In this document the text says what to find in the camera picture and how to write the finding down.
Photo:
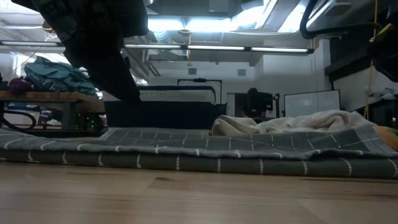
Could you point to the wooden background table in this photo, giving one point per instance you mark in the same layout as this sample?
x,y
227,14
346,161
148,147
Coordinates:
x,y
46,96

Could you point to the orange towel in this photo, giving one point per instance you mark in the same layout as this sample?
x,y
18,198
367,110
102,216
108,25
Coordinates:
x,y
388,137

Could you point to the white board panel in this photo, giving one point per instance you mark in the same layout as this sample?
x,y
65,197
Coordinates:
x,y
311,102

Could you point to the white towel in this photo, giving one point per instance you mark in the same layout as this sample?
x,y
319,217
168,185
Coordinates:
x,y
280,124

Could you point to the LED light bar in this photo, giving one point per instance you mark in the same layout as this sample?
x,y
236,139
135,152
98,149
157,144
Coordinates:
x,y
217,47

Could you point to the grey checked towel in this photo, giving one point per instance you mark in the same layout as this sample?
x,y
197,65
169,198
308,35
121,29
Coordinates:
x,y
186,155

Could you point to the pale cloth heap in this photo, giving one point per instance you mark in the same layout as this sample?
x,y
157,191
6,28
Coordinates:
x,y
388,93

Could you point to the purple cloth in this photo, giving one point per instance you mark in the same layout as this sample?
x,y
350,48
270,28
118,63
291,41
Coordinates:
x,y
20,85

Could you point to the navy fabric basket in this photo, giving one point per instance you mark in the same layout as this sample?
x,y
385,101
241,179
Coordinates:
x,y
171,113

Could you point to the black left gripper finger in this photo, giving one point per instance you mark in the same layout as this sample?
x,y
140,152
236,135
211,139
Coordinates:
x,y
109,77

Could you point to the dark background equipment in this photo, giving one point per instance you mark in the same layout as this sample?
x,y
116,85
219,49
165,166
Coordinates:
x,y
261,102

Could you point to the blue cloth pile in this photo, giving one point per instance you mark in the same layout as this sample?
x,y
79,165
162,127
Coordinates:
x,y
59,77

